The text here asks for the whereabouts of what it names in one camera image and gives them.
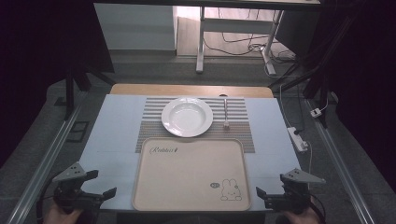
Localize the beige tray with rabbit print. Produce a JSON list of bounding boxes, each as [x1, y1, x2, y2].
[[131, 137, 252, 213]]

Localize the white power strip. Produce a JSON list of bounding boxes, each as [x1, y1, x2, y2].
[[286, 126, 309, 153]]

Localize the white desk frame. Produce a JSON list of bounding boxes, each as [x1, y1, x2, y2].
[[195, 6, 285, 77]]

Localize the person's left hand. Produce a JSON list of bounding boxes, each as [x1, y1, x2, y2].
[[42, 201, 84, 224]]

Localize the aluminium rail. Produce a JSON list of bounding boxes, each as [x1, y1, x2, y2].
[[306, 99, 376, 224], [6, 99, 82, 224]]

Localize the white deep plate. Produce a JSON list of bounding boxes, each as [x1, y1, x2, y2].
[[161, 96, 215, 138]]

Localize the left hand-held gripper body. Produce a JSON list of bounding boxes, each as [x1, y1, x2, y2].
[[51, 161, 105, 216]]

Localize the white power cable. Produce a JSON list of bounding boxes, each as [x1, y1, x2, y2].
[[278, 83, 313, 190]]

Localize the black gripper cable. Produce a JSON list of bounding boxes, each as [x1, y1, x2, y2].
[[35, 183, 58, 224], [307, 192, 327, 224]]

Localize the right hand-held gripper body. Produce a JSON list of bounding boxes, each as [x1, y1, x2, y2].
[[264, 167, 327, 216]]

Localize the tangle of floor cables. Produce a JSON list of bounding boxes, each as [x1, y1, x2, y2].
[[203, 7, 300, 78]]

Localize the striped woven placemat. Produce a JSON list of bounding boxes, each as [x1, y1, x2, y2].
[[134, 96, 256, 154]]

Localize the light blue table cover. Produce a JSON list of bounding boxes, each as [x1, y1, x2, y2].
[[75, 93, 302, 213]]

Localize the silver fork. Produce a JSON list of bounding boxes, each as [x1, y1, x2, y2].
[[222, 98, 231, 131]]

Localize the person's right hand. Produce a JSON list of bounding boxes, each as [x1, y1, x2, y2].
[[282, 206, 322, 224]]

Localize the black stand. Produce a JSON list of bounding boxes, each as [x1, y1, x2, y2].
[[64, 62, 117, 121], [268, 6, 362, 129]]

